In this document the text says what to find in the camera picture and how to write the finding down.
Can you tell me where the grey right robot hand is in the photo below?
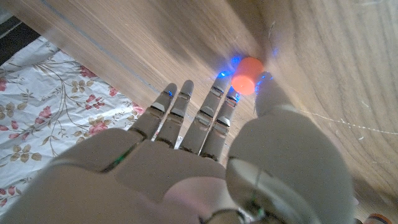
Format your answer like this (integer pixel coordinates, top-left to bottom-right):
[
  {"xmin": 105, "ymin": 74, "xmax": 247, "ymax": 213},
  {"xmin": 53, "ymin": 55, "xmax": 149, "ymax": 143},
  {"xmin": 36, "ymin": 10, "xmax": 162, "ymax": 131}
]
[{"xmin": 0, "ymin": 72, "xmax": 357, "ymax": 224}]

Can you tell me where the small orange cap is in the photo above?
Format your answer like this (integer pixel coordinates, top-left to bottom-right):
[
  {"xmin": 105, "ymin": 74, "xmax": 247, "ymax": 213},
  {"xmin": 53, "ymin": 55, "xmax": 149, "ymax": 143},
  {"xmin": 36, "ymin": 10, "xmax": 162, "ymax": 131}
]
[{"xmin": 231, "ymin": 56, "xmax": 265, "ymax": 96}]

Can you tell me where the floral backdrop cloth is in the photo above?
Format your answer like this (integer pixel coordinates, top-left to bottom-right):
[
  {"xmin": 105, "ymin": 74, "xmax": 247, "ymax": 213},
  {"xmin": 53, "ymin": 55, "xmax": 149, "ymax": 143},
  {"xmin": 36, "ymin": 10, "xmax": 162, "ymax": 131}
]
[{"xmin": 0, "ymin": 35, "xmax": 147, "ymax": 209}]

